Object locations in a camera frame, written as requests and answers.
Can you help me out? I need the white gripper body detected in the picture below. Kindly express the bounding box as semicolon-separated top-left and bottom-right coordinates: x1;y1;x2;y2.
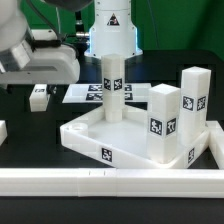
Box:
0;45;80;85

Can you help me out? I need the white desk top tray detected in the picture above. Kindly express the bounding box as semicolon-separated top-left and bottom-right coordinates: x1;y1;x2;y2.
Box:
60;105;209;169

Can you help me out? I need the white left fence block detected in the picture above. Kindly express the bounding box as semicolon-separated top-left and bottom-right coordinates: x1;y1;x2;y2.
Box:
0;120;7;146

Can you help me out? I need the white fence block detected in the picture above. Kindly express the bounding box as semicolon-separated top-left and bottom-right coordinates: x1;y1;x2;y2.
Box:
0;120;7;146
206;121;224;170

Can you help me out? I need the white right fence block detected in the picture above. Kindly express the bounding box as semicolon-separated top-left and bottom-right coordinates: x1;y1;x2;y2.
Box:
206;121;224;170

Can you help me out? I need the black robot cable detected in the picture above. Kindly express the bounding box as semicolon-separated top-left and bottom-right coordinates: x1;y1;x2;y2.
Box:
26;0;91;61

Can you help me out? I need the white marker base plate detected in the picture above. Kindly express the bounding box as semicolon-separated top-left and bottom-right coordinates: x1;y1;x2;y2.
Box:
63;83;151;103

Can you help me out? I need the white front fence rail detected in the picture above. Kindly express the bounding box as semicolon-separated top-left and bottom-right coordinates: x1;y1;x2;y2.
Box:
0;168;224;198

